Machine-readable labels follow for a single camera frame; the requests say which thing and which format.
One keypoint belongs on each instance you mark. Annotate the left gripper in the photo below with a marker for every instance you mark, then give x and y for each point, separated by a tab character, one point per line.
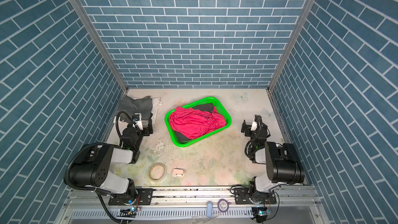
146	130

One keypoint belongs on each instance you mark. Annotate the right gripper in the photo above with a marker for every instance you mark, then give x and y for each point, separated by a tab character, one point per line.
247	127

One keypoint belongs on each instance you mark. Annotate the magenta t shirt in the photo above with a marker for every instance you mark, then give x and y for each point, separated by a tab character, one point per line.
195	123

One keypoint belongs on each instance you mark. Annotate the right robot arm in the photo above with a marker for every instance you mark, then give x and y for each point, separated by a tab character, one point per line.
283	166

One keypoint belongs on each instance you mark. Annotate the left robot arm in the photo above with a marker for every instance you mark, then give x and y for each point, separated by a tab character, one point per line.
90	167

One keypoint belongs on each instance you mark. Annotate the folded grey t shirt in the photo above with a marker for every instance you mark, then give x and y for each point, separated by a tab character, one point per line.
133	106

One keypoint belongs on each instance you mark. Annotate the tape roll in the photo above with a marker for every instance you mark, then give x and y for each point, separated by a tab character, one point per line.
157	172

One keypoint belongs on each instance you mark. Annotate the pink eraser block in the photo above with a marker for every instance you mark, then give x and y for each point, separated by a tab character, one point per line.
177	172

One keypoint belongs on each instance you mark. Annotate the dark grey shirt in basket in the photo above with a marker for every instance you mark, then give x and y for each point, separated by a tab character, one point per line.
202	107

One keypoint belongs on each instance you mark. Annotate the right circuit board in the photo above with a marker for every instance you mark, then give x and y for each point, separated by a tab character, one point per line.
260	214

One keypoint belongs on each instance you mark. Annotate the circuit board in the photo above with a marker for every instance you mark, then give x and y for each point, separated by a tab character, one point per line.
260	214
125	213

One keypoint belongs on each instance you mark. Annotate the left circuit board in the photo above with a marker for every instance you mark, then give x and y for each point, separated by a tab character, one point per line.
125	213

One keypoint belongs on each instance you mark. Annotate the blue white small bottle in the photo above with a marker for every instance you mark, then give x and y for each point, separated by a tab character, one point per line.
209	209

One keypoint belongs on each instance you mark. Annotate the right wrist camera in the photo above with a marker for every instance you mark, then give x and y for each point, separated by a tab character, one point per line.
257	122

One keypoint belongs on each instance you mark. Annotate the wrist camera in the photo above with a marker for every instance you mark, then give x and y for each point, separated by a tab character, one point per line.
137	121
257	122

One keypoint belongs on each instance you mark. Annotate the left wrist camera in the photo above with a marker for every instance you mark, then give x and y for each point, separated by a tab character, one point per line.
137	121

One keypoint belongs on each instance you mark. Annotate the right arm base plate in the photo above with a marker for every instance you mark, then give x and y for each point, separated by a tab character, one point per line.
243	196

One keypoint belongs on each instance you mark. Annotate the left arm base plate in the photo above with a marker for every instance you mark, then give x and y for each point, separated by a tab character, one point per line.
143	196

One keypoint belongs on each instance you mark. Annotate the aluminium rail frame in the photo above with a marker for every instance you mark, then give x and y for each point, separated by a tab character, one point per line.
170	203

